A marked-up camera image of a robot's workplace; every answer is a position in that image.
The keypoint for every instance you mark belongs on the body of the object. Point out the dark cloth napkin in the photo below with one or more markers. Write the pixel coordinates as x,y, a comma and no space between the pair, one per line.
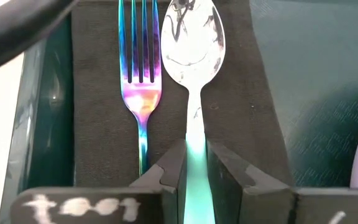
98,109

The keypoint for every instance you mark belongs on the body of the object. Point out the iridescent fork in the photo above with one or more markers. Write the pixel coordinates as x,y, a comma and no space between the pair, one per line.
140,96

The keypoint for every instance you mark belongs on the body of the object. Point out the dark green tray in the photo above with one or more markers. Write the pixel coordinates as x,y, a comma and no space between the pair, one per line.
322,62

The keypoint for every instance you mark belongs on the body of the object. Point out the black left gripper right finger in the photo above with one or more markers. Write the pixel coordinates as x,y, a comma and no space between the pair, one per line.
259,202

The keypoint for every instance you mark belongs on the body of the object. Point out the teal sponge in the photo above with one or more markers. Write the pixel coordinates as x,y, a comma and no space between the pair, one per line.
193,46

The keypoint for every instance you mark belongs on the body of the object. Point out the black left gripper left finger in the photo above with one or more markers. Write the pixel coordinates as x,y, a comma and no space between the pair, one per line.
163,199

